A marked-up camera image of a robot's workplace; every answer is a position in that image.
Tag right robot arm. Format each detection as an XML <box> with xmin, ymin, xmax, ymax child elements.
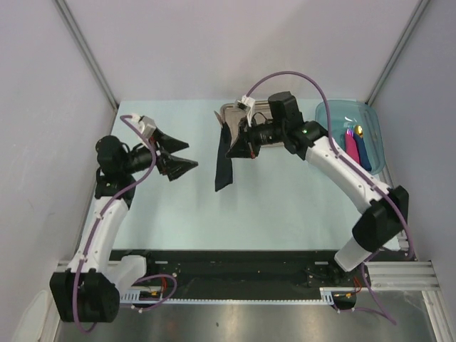
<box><xmin>214</xmin><ymin>111</ymin><xmax>408</xmax><ymax>286</ymax></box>

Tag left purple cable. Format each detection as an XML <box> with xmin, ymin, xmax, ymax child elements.
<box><xmin>73</xmin><ymin>113</ymin><xmax>178</xmax><ymax>334</ymax></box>

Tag silver metal tray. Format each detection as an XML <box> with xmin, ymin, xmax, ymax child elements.
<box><xmin>220</xmin><ymin>101</ymin><xmax>272</xmax><ymax>125</ymax></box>

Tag blue plastic bin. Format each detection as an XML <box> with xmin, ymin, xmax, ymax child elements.
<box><xmin>315</xmin><ymin>100</ymin><xmax>385</xmax><ymax>175</ymax></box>

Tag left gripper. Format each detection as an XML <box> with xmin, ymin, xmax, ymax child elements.
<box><xmin>121</xmin><ymin>128</ymin><xmax>197</xmax><ymax>180</ymax></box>

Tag white cable duct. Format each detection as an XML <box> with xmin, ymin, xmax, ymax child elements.
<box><xmin>120</xmin><ymin>286</ymin><xmax>336</xmax><ymax>304</ymax></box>

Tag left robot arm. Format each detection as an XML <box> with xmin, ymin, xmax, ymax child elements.
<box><xmin>50</xmin><ymin>128</ymin><xmax>198</xmax><ymax>323</ymax></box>

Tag black paper napkin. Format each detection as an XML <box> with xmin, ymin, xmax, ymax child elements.
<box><xmin>214</xmin><ymin>123</ymin><xmax>234</xmax><ymax>192</ymax></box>

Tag purple cable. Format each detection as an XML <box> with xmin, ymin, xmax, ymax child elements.
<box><xmin>73</xmin><ymin>113</ymin><xmax>178</xmax><ymax>334</ymax></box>
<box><xmin>242</xmin><ymin>71</ymin><xmax>416</xmax><ymax>325</ymax></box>

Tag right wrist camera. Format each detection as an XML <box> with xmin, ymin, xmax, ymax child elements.
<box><xmin>234</xmin><ymin>95</ymin><xmax>256</xmax><ymax>125</ymax></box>

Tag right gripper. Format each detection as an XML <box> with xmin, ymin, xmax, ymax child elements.
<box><xmin>226</xmin><ymin>115</ymin><xmax>285</xmax><ymax>160</ymax></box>

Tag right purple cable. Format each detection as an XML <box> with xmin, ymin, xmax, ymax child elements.
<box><xmin>242</xmin><ymin>71</ymin><xmax>416</xmax><ymax>325</ymax></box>

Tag blue rolled napkin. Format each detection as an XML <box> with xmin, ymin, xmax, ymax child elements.
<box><xmin>354</xmin><ymin>125</ymin><xmax>372</xmax><ymax>172</ymax></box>

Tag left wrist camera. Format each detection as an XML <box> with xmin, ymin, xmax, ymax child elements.
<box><xmin>133</xmin><ymin>115</ymin><xmax>157</xmax><ymax>139</ymax></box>

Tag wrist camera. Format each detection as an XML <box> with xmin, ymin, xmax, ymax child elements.
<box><xmin>133</xmin><ymin>115</ymin><xmax>157</xmax><ymax>139</ymax></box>
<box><xmin>234</xmin><ymin>95</ymin><xmax>256</xmax><ymax>125</ymax></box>

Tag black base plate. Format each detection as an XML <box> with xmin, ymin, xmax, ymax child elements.
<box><xmin>110</xmin><ymin>249</ymin><xmax>369</xmax><ymax>301</ymax></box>

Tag pink rolled napkin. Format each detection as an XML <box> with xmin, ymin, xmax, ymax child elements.
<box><xmin>344</xmin><ymin>128</ymin><xmax>361</xmax><ymax>164</ymax></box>

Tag aluminium frame rail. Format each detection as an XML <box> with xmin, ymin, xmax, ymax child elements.
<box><xmin>52</xmin><ymin>0</ymin><xmax>120</xmax><ymax>112</ymax></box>

